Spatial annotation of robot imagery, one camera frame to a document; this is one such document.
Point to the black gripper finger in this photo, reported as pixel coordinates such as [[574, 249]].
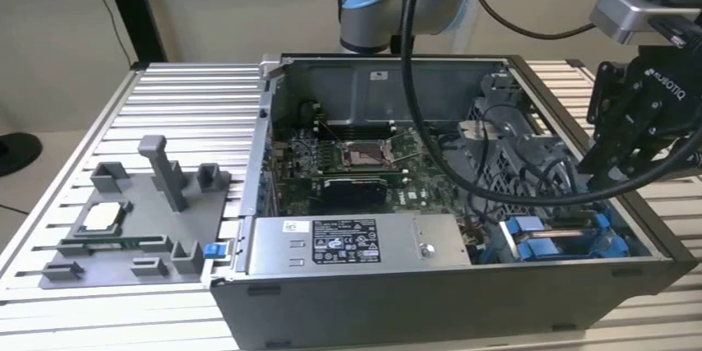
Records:
[[638, 158], [603, 153]]

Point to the blue disk carrier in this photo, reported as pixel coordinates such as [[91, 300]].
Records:
[[526, 225]]

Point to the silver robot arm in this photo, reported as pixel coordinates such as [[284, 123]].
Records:
[[378, 18]]

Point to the grey metal disk bay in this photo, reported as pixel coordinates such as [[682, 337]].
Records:
[[510, 162]]

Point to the black RAM slot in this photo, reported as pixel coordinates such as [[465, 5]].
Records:
[[356, 123], [362, 166], [356, 132], [362, 172]]

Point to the green motherboard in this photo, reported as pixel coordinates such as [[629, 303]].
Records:
[[395, 199]]

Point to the CPU socket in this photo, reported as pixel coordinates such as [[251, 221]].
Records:
[[362, 155]]

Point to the black graphics card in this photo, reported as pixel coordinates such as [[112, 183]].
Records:
[[354, 190]]

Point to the silver power supply unit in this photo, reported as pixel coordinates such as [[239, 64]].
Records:
[[356, 244]]

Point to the dark grey PC case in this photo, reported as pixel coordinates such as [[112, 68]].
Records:
[[383, 310]]

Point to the blue case latch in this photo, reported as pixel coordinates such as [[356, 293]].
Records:
[[212, 251]]

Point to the grey parts rack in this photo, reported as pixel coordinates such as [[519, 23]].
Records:
[[143, 219]]

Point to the green RAM stick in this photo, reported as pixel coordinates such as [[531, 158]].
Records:
[[126, 241]]

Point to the silver CPU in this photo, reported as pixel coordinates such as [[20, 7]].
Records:
[[102, 217]]

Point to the black round stand foot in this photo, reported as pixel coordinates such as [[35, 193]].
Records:
[[16, 153]]

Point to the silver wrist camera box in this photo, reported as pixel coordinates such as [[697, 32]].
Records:
[[619, 10]]

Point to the black upright post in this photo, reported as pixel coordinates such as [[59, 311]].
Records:
[[134, 10]]

